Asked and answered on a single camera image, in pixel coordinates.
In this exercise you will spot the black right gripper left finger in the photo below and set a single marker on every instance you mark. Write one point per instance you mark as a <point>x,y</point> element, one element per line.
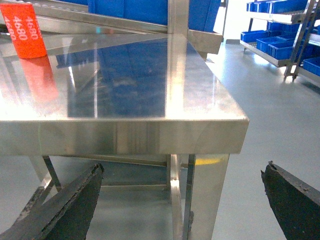
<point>65,216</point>

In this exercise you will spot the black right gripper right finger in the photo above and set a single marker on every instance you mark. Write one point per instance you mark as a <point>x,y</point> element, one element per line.
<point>295,204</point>

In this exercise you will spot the large blue plastic crate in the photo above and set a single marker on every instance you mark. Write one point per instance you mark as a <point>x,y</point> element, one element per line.
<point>201,17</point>

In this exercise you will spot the stainless steel flow rack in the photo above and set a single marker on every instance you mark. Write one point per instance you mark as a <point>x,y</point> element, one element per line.
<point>61,17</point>

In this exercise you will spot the background shelf with blue bins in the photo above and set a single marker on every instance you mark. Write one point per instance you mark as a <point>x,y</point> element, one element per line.
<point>291,38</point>

